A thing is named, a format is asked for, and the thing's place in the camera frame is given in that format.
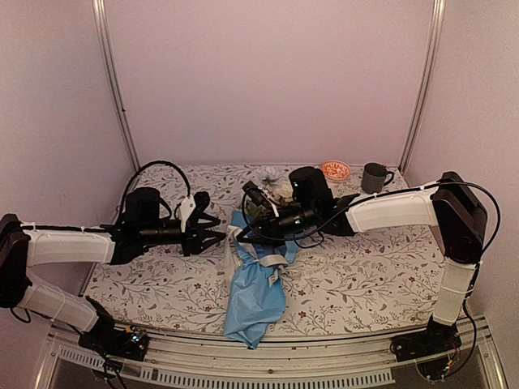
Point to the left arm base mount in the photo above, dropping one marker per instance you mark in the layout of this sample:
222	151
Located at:
131	343

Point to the dark grey mug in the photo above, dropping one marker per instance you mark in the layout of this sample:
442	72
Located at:
375	177

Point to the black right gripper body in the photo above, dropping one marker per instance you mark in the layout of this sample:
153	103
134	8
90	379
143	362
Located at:
308	211

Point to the floral patterned table mat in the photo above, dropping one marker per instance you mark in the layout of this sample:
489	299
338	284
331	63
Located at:
162	291

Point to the aluminium frame post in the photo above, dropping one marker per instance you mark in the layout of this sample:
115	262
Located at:
102	26
431	52

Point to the white fake flower stems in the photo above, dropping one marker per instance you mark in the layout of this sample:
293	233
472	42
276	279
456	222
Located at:
281	191

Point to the white ribbon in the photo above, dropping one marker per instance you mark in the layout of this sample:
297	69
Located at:
306	262

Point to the pale blue fake flower stems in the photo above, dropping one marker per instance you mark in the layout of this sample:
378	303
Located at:
269	176

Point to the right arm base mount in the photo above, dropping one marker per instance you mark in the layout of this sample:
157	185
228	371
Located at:
438	344

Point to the orange patterned bowl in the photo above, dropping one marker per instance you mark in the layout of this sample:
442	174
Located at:
335	170

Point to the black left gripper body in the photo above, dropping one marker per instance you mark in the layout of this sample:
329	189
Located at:
152	235

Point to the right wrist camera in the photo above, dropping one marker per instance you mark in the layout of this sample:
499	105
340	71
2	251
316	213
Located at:
256	205

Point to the left aluminium frame post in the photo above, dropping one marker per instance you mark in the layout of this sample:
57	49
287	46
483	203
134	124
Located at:
102	26

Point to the front aluminium rail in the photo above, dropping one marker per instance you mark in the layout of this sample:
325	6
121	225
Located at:
178	359

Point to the right aluminium frame post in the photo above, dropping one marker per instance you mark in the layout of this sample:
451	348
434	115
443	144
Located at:
431	52

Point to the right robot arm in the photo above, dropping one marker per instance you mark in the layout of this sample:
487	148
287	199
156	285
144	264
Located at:
448	208

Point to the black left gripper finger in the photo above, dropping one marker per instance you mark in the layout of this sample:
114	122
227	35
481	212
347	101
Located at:
207	221
208	239

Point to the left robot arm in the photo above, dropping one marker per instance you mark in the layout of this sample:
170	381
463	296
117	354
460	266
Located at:
25	245

